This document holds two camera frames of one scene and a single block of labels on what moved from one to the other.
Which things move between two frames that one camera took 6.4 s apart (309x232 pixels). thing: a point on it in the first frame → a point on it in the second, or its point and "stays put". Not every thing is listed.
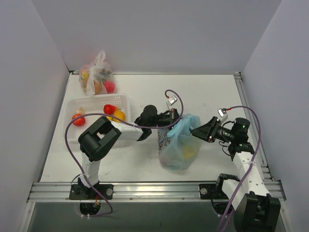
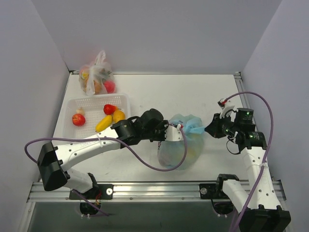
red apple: [79, 121] stays put
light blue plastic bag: [178, 148] stays put
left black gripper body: [172, 117] → [163, 130]
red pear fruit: [109, 109] stays put
